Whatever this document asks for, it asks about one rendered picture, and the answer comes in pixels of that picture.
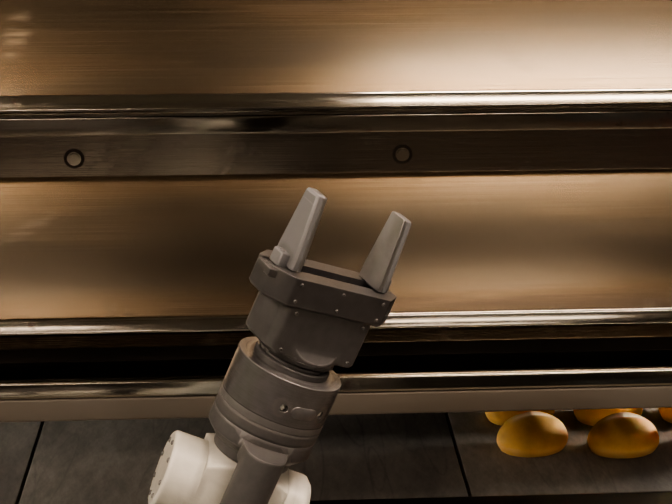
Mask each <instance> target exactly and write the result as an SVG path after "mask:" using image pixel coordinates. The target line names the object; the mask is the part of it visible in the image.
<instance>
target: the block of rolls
mask: <svg viewBox="0 0 672 504"><path fill-rule="evenodd" d="M554 411H555V410H537V411H492V412H485V414H486V416H487V418H488V420H489V421H490V422H492V423H494V424H496V425H499V426H501V428H500V429H499V432H498V434H497V444H498V446H499V448H500V450H501V451H502V452H504V453H506V454H508V455H511V456H516V457H526V458H534V457H544V456H549V455H553V454H555V453H558V452H560V451H561V450H563V448H564V447H565V445H566V444H567V442H568V433H567V430H566V428H565V426H564V424H563V423H562V422H561V421H560V420H559V419H558V418H556V417H554V416H553V414H554ZM642 411H643V408H626V409H581V410H574V414H575V417H576V418H577V420H578V421H579V422H581V423H583V424H586V425H590V426H593V427H592V429H591V430H590V432H589V435H588V438H587V444H588V446H589V448H590V450H591V452H593V453H594V454H596V455H598V456H601V457H606V458H615V459H629V458H638V457H643V456H646V455H649V454H651V453H653V452H654V451H655V449H656V448H657V447H658V445H659V435H658V432H657V430H656V428H655V426H654V425H653V424H652V423H651V422H650V421H649V420H647V419H646V418H644V417H642V416H641V414H642ZM659 412H660V415H661V417H662V418H663V419H664V420H665V421H667V422H669V423H672V407H671V408H659Z"/></svg>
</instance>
